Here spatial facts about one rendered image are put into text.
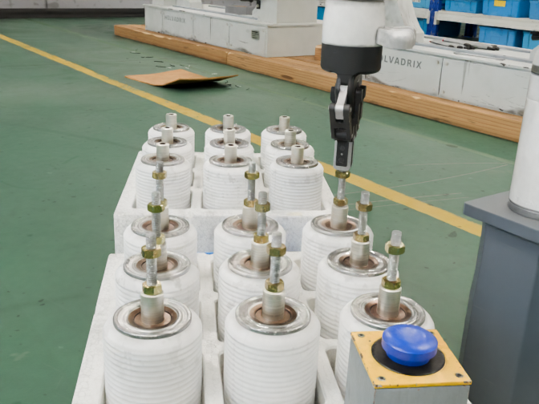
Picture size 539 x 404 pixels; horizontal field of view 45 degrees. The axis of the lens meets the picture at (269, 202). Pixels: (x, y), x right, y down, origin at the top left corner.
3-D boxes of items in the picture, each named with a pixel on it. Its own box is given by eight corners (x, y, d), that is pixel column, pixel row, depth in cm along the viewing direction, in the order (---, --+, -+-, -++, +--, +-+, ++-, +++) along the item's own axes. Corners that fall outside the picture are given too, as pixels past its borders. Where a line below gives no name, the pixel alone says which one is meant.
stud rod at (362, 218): (354, 250, 78) (360, 190, 75) (362, 250, 78) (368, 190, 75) (356, 253, 77) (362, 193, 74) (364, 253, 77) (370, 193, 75)
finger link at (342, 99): (335, 78, 79) (337, 90, 81) (328, 110, 77) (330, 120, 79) (354, 80, 79) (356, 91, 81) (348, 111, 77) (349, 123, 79)
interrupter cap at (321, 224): (375, 236, 87) (376, 231, 87) (322, 241, 84) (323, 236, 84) (351, 216, 93) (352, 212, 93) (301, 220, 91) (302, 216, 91)
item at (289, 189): (313, 245, 128) (319, 155, 122) (321, 266, 119) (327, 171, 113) (264, 244, 127) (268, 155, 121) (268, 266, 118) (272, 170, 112)
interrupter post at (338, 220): (350, 230, 88) (351, 208, 87) (333, 232, 88) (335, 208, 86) (342, 224, 90) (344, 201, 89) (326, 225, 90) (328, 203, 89)
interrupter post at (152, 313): (139, 328, 63) (137, 296, 62) (141, 315, 65) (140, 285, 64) (164, 328, 63) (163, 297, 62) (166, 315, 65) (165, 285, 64)
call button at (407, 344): (423, 345, 51) (427, 321, 50) (443, 375, 47) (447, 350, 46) (373, 346, 50) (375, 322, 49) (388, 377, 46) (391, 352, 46)
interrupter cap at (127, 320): (107, 342, 60) (106, 336, 60) (119, 302, 67) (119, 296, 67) (189, 342, 61) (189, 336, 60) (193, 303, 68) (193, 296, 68)
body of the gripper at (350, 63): (329, 33, 85) (324, 104, 88) (315, 38, 78) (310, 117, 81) (387, 36, 83) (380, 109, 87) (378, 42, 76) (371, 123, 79)
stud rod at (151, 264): (145, 308, 63) (143, 236, 60) (149, 303, 64) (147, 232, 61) (156, 309, 63) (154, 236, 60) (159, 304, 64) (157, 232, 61)
